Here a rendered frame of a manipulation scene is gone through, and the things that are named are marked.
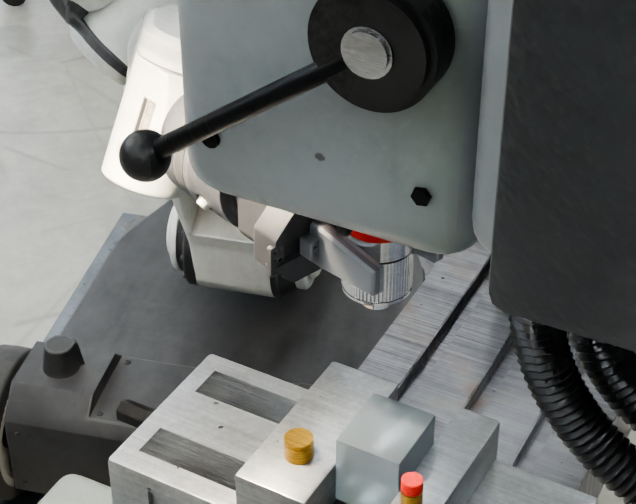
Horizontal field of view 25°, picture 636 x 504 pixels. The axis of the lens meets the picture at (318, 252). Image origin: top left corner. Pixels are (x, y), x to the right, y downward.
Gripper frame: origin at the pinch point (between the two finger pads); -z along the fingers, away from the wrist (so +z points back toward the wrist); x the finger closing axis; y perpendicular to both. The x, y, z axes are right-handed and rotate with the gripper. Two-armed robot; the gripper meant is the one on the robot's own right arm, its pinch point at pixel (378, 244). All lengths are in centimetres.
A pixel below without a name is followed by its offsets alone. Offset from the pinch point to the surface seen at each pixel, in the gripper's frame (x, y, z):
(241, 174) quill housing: -10.8, -9.9, 0.2
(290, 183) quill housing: -9.7, -10.3, -2.7
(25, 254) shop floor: 63, 126, 170
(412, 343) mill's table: 22.3, 31.8, 17.7
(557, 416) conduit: -17.8, -15.8, -28.7
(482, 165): -6.8, -15.9, -14.2
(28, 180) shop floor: 79, 126, 194
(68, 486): -3, 52, 41
